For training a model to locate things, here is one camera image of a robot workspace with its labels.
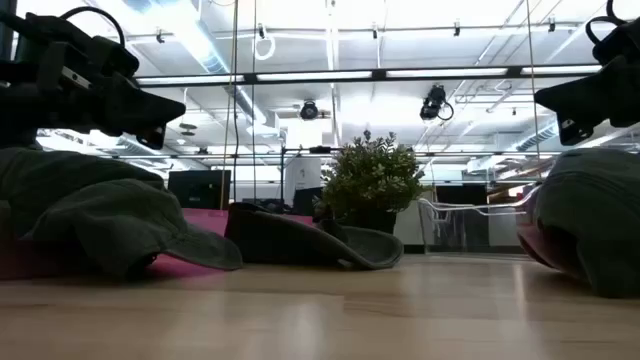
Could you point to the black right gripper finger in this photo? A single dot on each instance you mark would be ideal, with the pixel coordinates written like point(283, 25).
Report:
point(582, 97)
point(574, 131)

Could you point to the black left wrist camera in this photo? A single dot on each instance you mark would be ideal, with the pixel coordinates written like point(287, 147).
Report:
point(62, 67)

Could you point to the black computer monitor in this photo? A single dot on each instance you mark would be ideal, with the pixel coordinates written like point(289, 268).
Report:
point(199, 189)

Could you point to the olive green cap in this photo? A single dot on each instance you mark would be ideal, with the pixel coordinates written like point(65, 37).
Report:
point(590, 210)
point(280, 240)
point(100, 215)

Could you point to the black frame beam with lights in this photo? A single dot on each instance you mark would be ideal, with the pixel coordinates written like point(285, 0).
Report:
point(380, 75)

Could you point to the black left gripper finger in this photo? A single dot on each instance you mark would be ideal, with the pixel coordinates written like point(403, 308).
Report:
point(150, 110)
point(151, 138)

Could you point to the white pillar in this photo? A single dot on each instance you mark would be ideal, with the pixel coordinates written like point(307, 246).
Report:
point(303, 175)

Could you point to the black plant pot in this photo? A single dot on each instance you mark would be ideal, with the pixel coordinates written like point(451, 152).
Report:
point(372, 221)

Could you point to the maroon cap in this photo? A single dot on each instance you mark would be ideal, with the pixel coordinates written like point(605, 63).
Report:
point(30, 260)
point(531, 245)

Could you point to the pink translucent plastic bin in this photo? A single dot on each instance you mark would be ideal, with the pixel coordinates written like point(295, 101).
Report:
point(205, 222)

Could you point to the clear plastic bin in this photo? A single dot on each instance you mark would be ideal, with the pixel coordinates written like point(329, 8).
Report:
point(450, 230)

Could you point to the green leafy plant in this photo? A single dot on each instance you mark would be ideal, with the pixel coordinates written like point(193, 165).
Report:
point(372, 175)

